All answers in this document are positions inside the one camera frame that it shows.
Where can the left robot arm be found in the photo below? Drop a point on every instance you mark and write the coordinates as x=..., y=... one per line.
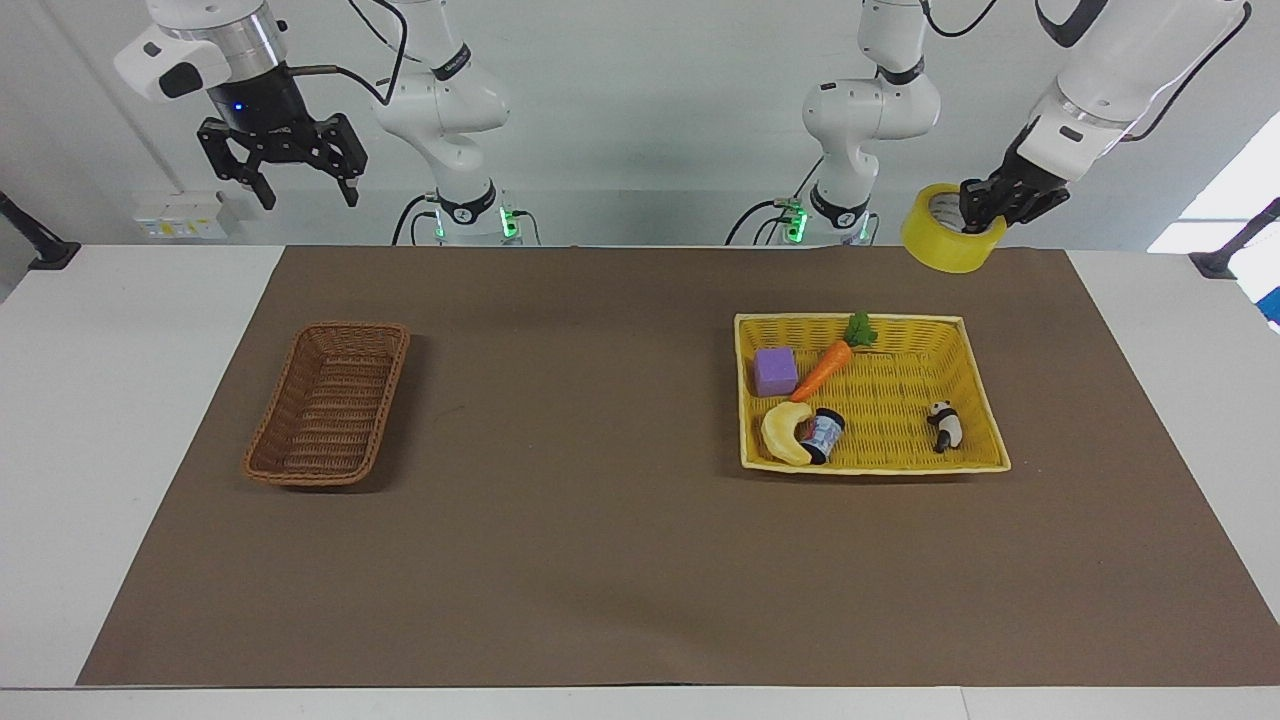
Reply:
x=870, y=105

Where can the yellow toy banana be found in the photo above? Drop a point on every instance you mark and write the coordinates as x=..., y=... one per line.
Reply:
x=780, y=435

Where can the white wall socket box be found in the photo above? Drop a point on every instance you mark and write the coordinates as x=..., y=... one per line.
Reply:
x=185, y=215

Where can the toy panda figure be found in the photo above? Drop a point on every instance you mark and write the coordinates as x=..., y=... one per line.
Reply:
x=947, y=425

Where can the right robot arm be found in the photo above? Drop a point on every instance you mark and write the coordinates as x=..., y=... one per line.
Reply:
x=440, y=100

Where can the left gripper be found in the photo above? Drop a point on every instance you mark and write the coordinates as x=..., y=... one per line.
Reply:
x=1030, y=170

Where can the yellow tape roll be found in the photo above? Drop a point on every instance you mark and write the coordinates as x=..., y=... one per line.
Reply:
x=940, y=245

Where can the purple cube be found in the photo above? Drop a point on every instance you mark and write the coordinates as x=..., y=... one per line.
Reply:
x=775, y=373

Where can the yellow woven basket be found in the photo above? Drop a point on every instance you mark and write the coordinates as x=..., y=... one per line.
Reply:
x=890, y=400

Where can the orange toy carrot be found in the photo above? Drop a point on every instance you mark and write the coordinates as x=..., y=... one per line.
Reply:
x=825, y=368

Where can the brown wicker basket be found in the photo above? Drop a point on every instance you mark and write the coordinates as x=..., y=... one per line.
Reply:
x=330, y=410

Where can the black stand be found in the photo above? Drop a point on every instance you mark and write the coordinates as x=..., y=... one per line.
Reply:
x=40, y=250
x=1225, y=255

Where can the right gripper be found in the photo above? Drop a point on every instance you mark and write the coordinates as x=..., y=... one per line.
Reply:
x=262, y=100

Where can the small printed can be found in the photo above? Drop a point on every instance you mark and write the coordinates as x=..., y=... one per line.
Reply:
x=826, y=432

